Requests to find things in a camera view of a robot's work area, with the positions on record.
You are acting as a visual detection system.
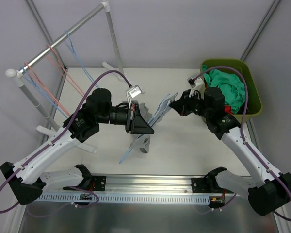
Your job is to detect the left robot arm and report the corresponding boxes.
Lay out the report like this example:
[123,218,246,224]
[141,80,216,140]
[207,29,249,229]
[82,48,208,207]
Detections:
[0,88,154,205]

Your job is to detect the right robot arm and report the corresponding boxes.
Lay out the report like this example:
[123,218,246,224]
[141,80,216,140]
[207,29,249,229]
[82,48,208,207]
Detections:
[169,87,291,216]

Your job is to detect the light blue wire hanger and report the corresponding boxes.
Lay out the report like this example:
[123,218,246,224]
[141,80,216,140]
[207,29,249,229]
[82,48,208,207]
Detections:
[20,65,71,119]

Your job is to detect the grey tank top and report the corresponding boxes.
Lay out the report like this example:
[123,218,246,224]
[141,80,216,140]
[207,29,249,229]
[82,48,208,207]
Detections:
[129,103,152,153]

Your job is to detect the olive green plastic basket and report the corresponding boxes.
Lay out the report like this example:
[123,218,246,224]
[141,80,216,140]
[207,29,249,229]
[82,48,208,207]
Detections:
[200,58,262,122]

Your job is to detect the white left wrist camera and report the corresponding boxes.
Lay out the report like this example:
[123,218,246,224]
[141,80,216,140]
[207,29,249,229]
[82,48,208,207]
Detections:
[126,85,143,107]

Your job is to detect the aluminium rail with cable duct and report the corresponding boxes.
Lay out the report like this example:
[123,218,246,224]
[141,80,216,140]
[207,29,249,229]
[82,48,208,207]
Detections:
[37,175,221,206]

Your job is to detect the silver clothes rack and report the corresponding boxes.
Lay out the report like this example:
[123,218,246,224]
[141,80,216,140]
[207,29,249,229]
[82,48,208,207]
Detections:
[6,0,124,130]

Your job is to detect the green tank top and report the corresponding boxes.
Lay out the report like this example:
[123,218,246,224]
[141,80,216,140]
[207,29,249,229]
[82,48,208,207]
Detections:
[204,69,246,114]

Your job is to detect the red tank top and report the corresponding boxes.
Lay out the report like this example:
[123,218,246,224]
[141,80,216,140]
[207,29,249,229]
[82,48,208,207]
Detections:
[225,105,233,114]

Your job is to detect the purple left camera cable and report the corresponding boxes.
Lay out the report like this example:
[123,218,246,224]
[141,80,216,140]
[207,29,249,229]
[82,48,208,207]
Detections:
[0,70,134,214]

